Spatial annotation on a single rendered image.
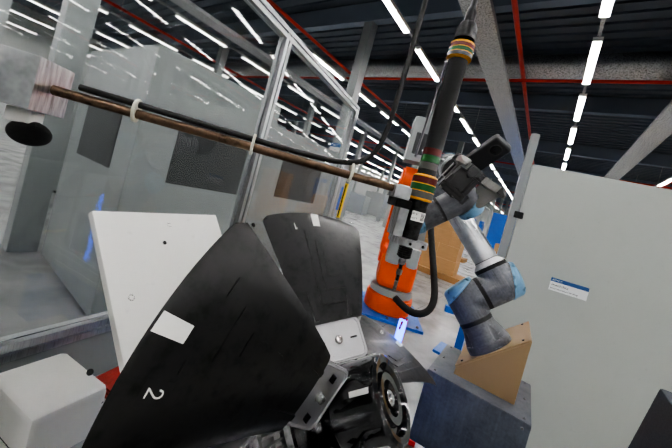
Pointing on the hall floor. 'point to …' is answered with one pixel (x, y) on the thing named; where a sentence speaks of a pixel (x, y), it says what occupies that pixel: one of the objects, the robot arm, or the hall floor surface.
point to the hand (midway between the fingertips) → (486, 176)
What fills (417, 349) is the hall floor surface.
